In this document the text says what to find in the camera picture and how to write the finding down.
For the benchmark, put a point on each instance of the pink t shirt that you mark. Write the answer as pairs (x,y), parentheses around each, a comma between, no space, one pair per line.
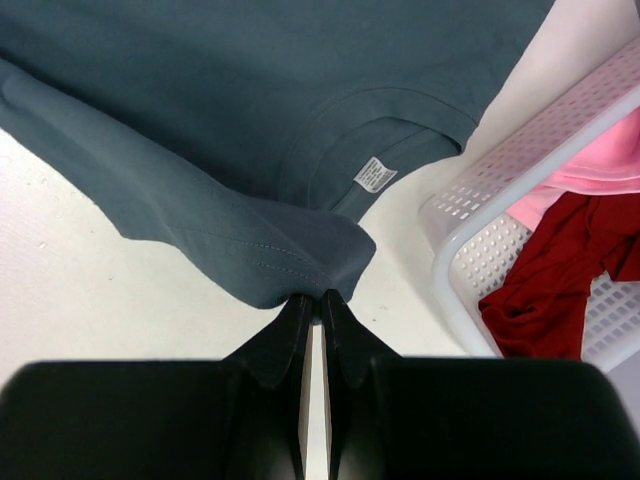
(609,165)

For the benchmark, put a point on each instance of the blue-grey t shirt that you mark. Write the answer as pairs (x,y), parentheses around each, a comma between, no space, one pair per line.
(254,135)

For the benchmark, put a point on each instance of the dark red t shirt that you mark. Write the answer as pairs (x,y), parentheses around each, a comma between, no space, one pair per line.
(539,311)

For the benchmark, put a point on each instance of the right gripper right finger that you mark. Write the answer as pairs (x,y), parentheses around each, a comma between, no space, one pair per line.
(354,440)

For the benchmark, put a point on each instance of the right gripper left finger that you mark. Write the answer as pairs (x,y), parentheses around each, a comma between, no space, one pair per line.
(270,436)

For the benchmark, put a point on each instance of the white plastic laundry basket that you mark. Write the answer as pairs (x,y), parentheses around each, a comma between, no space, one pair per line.
(473,240)

